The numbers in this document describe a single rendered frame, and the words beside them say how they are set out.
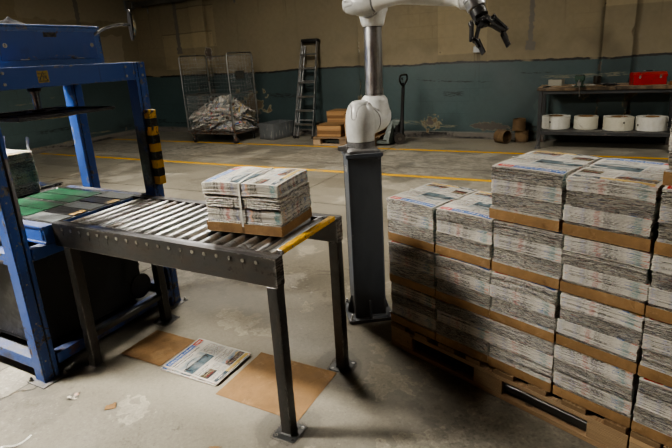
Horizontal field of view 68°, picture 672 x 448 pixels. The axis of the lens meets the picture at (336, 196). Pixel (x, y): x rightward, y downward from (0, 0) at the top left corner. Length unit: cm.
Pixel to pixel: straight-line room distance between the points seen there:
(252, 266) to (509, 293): 106
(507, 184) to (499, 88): 686
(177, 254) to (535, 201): 146
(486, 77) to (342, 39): 278
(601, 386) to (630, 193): 75
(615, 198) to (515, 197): 36
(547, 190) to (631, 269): 38
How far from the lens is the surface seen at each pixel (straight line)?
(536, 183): 201
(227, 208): 217
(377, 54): 287
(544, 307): 216
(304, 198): 222
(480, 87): 895
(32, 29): 296
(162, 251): 226
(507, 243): 215
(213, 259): 207
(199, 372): 275
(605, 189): 192
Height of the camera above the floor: 151
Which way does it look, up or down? 16 degrees down
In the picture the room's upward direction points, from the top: 3 degrees counter-clockwise
